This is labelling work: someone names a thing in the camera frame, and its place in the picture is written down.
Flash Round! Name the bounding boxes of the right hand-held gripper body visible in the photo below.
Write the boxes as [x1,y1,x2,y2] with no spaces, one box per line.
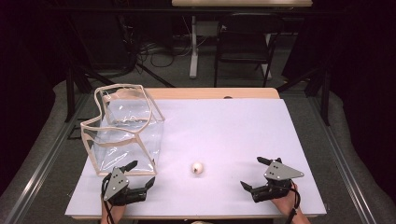
[251,158,305,203]

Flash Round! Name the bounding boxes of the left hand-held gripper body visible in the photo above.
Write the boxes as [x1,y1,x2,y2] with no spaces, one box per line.
[102,167,148,207]

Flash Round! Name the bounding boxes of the clear plastic bag beige trim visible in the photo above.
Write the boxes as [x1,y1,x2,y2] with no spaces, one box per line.
[79,83,166,177]

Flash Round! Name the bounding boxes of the small white round ball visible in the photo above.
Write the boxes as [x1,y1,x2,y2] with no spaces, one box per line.
[191,161,205,175]

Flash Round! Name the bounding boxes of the person's left hand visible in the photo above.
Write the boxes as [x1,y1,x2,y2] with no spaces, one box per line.
[100,199,127,224]

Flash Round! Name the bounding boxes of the person's right hand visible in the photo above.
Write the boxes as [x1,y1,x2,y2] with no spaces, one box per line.
[270,183,302,217]

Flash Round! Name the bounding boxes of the white table mat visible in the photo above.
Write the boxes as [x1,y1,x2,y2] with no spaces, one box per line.
[64,98,327,217]

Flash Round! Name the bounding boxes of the black metal stand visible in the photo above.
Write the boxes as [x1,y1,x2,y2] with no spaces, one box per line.
[276,64,332,127]
[64,18,176,123]

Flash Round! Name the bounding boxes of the black folding chair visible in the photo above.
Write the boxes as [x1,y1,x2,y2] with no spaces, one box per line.
[214,12,285,89]

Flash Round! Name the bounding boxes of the dark curtain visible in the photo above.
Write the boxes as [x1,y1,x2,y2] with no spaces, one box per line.
[0,0,68,194]
[281,0,396,203]

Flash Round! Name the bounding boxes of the white desk with legs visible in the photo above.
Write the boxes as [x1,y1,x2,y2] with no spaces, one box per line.
[171,0,314,80]

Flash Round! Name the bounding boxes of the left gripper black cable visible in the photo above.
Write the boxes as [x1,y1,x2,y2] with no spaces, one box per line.
[101,173,116,224]

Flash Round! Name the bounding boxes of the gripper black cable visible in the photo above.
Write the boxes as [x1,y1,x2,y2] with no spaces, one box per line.
[101,173,116,224]
[284,181,302,224]

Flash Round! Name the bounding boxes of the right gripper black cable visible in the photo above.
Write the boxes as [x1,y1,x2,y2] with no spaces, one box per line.
[284,181,302,224]

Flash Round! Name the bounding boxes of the grey metal floor rail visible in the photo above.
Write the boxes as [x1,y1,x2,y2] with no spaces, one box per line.
[2,92,92,224]
[307,95,378,224]

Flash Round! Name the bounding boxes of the cables on floor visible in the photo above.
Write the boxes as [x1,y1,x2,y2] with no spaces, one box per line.
[136,35,194,69]

